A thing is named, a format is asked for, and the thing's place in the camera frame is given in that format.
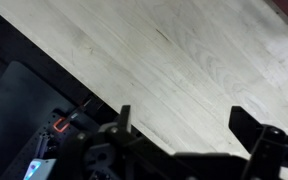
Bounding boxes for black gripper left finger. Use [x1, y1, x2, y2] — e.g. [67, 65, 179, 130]
[117, 104, 132, 134]

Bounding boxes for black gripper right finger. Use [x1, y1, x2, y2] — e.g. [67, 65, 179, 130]
[228, 105, 264, 149]

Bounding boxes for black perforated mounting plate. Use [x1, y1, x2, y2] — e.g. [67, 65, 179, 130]
[0, 109, 118, 180]

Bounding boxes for orange handled clamp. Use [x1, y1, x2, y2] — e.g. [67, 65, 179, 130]
[52, 98, 93, 134]

